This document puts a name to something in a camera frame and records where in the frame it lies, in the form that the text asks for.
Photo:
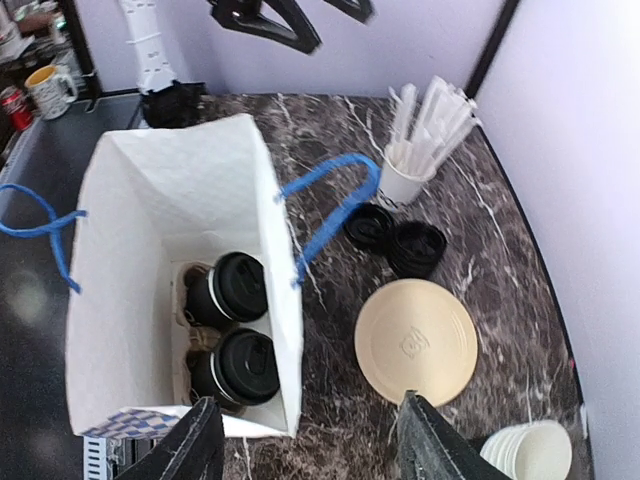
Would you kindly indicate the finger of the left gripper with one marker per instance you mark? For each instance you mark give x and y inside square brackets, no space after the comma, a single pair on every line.
[359,10]
[296,31]

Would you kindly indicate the cardboard cup carrier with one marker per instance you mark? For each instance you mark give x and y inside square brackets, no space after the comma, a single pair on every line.
[187,337]

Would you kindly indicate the white mug in background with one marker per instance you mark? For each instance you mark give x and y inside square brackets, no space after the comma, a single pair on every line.
[52,89]

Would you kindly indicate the black paper coffee cup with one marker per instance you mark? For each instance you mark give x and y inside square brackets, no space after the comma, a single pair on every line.
[201,306]

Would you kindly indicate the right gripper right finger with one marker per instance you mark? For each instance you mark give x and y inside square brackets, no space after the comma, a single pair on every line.
[430,448]

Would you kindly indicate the blue checkered paper bag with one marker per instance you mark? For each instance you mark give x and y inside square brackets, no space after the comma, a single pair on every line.
[155,206]

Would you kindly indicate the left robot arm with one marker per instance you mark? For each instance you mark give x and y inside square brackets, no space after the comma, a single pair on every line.
[167,103]

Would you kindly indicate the stack of black lids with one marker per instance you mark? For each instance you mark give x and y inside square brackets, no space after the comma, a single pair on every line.
[414,249]

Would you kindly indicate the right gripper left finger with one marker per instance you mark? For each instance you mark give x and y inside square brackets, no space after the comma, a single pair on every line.
[193,449]

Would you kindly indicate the red can in background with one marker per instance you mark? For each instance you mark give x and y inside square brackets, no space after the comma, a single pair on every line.
[15,105]

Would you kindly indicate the stack of paper cups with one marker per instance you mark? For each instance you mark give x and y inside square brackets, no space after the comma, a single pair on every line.
[532,451]

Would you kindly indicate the cream round plate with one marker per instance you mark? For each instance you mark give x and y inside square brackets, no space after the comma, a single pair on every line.
[413,334]

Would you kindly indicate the wrapped white straws bundle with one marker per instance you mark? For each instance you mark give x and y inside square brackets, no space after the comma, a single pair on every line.
[426,131]

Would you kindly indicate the white cable duct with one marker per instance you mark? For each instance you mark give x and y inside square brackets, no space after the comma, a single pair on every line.
[101,458]

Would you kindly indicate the loose black lid on table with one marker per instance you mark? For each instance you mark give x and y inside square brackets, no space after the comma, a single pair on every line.
[368,226]

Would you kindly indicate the white cup holding straws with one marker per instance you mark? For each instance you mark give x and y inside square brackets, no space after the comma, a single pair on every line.
[397,190]

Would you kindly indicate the left black frame post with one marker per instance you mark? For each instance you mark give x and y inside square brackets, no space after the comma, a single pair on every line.
[491,47]

